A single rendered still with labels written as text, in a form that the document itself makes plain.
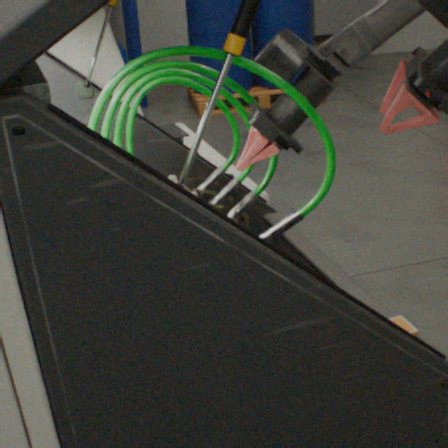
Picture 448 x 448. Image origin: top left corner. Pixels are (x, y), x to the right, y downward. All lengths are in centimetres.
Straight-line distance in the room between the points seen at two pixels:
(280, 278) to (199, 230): 12
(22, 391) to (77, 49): 77
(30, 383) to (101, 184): 24
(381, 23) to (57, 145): 64
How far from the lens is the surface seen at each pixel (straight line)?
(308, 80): 102
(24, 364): 71
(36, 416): 75
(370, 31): 107
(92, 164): 62
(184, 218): 66
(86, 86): 127
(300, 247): 133
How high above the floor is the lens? 157
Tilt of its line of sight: 25 degrees down
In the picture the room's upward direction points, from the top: 4 degrees counter-clockwise
